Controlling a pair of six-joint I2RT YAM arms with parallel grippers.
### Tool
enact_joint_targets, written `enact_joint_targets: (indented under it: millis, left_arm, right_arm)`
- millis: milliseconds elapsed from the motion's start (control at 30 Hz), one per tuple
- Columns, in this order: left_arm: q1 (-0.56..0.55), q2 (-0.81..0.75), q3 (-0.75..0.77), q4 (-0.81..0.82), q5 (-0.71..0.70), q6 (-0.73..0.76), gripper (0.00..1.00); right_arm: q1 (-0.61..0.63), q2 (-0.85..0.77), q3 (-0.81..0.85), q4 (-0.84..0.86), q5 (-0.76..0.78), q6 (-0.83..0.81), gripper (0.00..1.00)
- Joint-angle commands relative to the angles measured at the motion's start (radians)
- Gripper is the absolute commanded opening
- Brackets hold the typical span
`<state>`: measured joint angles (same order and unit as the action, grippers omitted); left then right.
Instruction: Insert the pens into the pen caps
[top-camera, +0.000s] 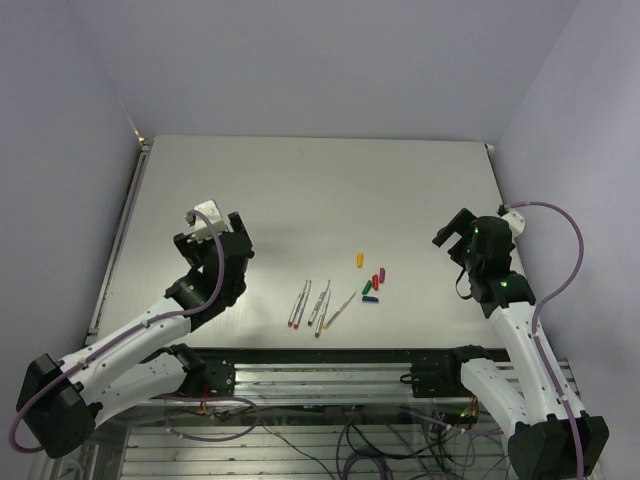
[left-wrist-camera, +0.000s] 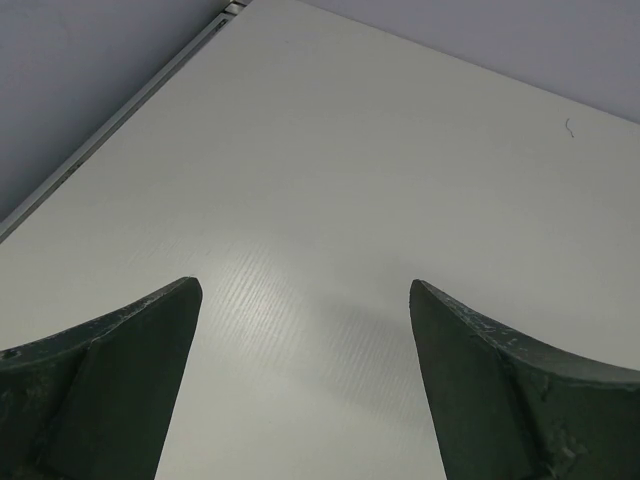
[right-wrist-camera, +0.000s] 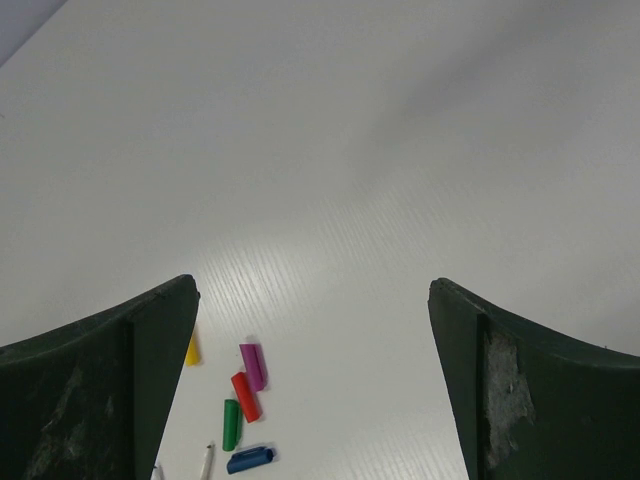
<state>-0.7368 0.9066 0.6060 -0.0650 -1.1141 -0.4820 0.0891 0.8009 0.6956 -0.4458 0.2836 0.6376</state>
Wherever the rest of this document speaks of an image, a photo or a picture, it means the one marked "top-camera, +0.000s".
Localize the purple pen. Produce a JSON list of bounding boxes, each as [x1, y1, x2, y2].
[[287, 279, 309, 327]]

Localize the red pen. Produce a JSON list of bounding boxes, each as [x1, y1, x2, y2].
[[293, 280, 312, 330]]

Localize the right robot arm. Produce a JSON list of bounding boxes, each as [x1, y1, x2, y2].
[[433, 206, 609, 479]]

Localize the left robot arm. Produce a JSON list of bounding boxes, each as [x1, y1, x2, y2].
[[8, 202, 255, 459]]

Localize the blue pen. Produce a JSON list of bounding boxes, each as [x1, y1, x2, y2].
[[307, 280, 331, 326]]

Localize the green pen cap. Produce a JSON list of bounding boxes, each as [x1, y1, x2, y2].
[[361, 280, 372, 296]]

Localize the green pen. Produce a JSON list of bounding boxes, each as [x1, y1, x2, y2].
[[314, 288, 331, 339]]

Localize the yellow pen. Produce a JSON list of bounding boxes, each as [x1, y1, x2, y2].
[[323, 291, 357, 330]]

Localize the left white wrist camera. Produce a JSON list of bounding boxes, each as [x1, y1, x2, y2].
[[185, 199, 228, 241]]

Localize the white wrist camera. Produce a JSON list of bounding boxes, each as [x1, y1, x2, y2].
[[497, 205, 526, 238], [185, 199, 228, 241]]

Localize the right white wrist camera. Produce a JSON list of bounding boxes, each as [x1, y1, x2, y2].
[[497, 205, 526, 238]]

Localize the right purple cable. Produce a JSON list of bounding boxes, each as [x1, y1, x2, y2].
[[504, 199, 586, 476]]

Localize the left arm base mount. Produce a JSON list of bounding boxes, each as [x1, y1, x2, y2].
[[180, 360, 235, 398]]

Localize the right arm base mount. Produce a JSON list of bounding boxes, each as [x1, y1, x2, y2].
[[399, 358, 470, 398]]

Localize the aluminium frame rails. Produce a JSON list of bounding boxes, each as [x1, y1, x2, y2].
[[29, 357, 584, 480]]

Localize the loose cables under table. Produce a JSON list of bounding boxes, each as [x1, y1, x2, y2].
[[164, 394, 516, 480]]

